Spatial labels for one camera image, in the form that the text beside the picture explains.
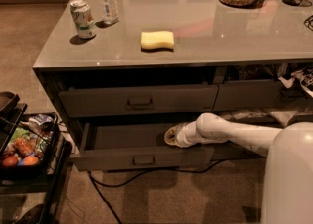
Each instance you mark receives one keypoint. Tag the black bin of snacks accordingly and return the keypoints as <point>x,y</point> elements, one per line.
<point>27,145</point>

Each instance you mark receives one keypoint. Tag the grey counter cabinet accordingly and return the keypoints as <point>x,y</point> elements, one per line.
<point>213,44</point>

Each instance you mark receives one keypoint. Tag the yellow sponge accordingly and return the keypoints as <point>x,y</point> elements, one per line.
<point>157,40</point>

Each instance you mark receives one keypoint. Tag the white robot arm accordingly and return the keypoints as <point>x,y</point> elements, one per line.
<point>288,181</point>

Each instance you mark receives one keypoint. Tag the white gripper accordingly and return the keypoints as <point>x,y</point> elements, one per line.
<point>183,135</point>

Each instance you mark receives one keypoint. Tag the crumpled white paper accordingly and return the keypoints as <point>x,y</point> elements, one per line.
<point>303,77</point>

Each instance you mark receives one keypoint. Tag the dark tray on cart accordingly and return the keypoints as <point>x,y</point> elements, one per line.
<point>8,101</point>

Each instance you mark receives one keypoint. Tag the green white soda can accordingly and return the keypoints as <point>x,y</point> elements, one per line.
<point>83,19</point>

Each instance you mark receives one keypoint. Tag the black cart frame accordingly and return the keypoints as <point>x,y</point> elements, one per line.
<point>35,200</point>

